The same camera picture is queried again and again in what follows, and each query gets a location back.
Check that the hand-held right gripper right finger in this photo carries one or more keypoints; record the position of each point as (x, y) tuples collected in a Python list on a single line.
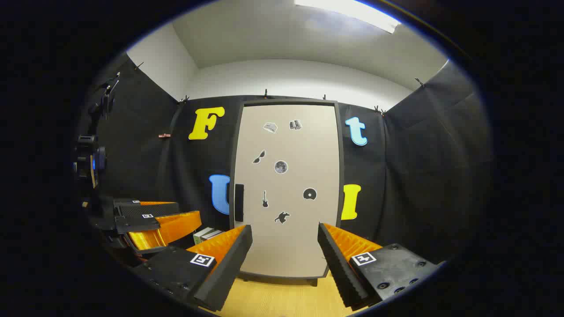
[(339, 264)]

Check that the row of black clips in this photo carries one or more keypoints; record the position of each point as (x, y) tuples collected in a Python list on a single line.
[(265, 93)]

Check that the grey cabinet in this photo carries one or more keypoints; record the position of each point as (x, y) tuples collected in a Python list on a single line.
[(342, 176)]

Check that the ceiling light panel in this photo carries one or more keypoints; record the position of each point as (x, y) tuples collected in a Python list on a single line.
[(352, 11)]

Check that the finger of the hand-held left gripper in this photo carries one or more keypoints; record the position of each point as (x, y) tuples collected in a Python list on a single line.
[(167, 229), (150, 208)]

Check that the thin brown book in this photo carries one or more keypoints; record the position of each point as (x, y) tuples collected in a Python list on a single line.
[(213, 233)]

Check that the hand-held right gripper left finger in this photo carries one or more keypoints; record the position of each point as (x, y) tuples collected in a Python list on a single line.
[(229, 264)]

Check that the light green book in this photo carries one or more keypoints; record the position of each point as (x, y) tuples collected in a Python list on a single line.
[(200, 235)]

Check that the black backdrop cloth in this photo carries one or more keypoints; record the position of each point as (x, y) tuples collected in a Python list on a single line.
[(418, 176)]

